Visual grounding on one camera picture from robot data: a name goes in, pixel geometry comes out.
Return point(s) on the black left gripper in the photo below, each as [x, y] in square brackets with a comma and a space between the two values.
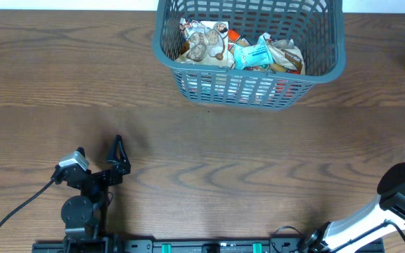
[114, 178]

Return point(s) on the red orange pasta packet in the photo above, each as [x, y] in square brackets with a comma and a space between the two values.
[235, 39]

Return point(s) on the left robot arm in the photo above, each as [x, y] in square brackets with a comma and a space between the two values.
[85, 215]

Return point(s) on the multicolour tissue pack box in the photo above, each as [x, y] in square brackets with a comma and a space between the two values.
[236, 91]

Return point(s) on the dark grey plastic basket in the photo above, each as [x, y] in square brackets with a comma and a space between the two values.
[317, 28]

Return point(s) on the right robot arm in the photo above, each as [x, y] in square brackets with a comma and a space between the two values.
[384, 215]

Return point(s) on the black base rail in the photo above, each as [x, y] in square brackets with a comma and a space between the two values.
[273, 245]

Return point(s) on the teal white snack packet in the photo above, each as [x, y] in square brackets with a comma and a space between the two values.
[252, 56]

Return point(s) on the beige grain pouch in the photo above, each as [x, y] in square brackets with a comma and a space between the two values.
[206, 43]
[286, 55]

